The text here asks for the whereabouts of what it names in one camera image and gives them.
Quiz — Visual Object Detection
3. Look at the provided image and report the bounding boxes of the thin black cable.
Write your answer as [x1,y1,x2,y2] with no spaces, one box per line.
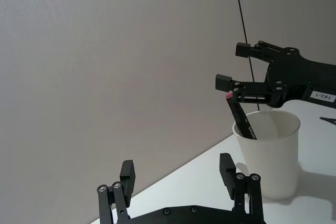
[233,0,261,112]

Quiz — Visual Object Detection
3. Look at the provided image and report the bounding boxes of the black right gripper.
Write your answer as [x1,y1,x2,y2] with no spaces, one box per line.
[215,40,336,109]

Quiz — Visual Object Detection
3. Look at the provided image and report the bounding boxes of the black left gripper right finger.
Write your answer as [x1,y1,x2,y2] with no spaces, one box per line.
[219,152,265,223]

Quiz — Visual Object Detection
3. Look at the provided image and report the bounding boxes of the white paper cup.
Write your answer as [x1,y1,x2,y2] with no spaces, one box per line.
[232,110,301,200]

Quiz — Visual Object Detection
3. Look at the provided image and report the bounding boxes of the black pen with pink end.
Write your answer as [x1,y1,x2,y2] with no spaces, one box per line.
[225,91,258,141]

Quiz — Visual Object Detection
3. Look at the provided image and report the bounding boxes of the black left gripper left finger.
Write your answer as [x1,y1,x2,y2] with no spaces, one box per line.
[96,159,137,224]

